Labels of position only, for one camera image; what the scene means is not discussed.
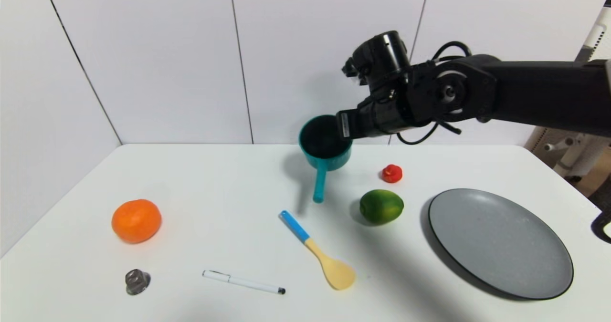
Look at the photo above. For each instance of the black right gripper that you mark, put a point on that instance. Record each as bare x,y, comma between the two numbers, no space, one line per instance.
344,125

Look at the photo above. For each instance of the white pen with black tip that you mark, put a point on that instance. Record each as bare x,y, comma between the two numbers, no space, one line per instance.
243,282

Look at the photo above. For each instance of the gray plate with black rim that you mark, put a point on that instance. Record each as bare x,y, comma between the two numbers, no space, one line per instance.
501,243

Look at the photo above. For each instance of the small red pepper toy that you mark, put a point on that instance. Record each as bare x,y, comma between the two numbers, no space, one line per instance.
392,173

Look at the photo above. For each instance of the green lime fruit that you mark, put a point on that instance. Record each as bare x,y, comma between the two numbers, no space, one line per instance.
382,207

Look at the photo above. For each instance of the orange mandarin fruit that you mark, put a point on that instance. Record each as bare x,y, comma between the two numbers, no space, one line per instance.
136,221

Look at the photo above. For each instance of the gray metal nut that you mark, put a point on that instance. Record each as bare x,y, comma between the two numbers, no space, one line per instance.
137,282

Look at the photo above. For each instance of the white perforated panel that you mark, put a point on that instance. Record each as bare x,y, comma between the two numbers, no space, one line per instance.
594,40

